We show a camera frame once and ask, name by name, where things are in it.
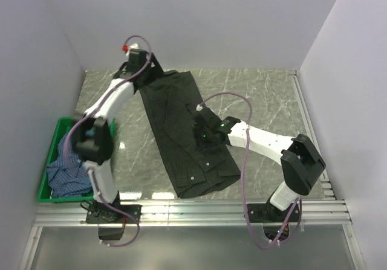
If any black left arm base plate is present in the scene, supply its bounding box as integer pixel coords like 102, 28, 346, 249
80, 201, 141, 224

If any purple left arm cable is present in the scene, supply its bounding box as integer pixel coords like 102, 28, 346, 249
63, 34, 154, 248

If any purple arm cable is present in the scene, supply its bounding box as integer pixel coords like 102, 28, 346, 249
196, 92, 303, 250
63, 34, 154, 248

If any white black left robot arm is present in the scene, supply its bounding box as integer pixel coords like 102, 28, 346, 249
68, 48, 164, 223

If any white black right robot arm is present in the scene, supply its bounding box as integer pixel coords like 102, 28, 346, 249
193, 105, 326, 222

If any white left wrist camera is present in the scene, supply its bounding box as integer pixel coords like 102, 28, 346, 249
122, 43, 140, 55

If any blue checked shirt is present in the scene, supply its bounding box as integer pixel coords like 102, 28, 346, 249
45, 133, 93, 198

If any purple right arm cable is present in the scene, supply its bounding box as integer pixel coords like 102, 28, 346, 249
196, 92, 303, 250

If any black pinstriped long sleeve shirt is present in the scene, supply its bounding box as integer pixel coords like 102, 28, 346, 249
140, 70, 240, 199

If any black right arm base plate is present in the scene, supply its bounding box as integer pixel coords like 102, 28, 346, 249
244, 202, 302, 223

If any aluminium rail frame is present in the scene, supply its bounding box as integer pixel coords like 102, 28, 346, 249
30, 69, 356, 269

